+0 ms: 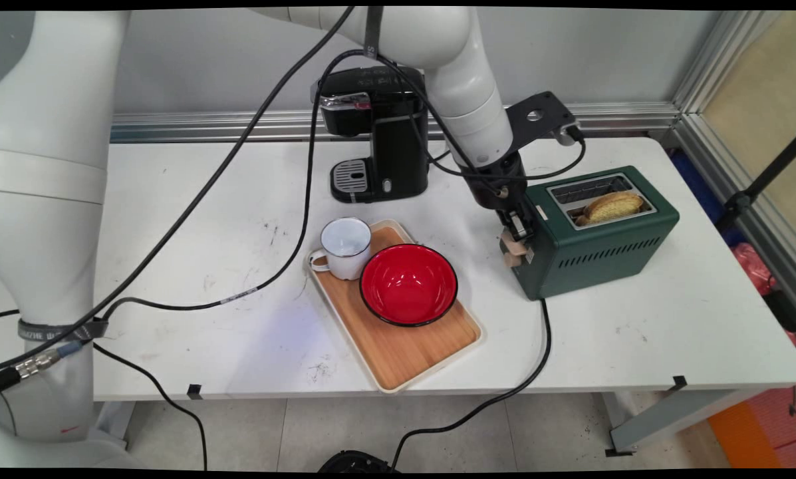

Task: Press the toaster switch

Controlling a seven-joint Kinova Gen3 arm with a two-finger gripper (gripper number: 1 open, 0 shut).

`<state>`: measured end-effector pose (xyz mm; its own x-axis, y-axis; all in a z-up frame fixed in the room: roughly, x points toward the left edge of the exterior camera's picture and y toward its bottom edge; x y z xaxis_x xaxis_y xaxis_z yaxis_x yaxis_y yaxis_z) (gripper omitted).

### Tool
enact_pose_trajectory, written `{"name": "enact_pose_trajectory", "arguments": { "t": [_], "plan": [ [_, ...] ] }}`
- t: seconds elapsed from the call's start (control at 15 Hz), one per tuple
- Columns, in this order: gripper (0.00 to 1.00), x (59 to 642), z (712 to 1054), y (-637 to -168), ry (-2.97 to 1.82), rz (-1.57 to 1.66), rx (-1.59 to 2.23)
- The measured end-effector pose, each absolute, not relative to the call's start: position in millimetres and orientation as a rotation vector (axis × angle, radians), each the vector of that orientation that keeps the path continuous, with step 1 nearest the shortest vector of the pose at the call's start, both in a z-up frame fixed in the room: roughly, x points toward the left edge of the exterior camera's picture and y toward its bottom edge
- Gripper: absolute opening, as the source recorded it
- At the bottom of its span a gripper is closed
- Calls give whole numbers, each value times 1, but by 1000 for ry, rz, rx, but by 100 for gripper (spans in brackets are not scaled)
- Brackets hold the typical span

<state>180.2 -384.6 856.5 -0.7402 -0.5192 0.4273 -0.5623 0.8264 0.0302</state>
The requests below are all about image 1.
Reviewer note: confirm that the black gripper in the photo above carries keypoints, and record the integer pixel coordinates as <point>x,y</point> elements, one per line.
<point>504,181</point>

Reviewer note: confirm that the green two-slot toaster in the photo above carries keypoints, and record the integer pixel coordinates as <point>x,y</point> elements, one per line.
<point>597,256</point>

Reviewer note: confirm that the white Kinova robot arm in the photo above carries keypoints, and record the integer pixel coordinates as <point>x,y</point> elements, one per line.
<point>52,199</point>

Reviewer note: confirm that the toasted bread slice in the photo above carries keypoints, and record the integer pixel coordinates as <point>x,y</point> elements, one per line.
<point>614,205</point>

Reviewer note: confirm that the red bowl with black rim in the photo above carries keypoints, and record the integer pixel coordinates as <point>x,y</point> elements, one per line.
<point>407,286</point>

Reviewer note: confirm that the black coffee machine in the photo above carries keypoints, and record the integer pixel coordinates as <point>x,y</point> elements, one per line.
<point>398,126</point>

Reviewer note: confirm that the wooden tray with cream rim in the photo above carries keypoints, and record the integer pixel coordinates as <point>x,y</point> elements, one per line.
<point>404,352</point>

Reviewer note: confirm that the white enamel mug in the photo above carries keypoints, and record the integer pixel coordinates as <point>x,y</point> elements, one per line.
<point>344,256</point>

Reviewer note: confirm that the blue floor mat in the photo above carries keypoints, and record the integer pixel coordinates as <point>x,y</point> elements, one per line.
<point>700,189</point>

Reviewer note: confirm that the black tape table clip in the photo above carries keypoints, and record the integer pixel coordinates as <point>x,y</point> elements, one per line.
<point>194,392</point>
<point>679,383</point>

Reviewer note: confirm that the red plastic bag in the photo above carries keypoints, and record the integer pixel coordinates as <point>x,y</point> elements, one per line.
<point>753,266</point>

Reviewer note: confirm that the grey table leg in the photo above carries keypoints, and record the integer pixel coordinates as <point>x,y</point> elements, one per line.
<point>670,419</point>

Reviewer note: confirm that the black tripod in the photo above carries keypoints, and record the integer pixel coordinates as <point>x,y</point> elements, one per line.
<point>763,176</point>

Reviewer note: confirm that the black round floor object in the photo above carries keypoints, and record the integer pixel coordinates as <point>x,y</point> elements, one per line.
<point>354,462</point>

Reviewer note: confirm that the orange floor mat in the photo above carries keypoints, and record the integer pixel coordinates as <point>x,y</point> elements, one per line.
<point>743,436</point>

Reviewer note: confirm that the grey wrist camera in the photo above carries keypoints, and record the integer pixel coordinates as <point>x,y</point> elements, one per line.
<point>567,134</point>

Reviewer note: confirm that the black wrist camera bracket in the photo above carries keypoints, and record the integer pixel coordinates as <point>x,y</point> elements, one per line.
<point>537,114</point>

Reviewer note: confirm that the aluminium frame rail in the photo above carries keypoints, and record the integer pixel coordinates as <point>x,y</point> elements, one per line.
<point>238,123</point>
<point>737,173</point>

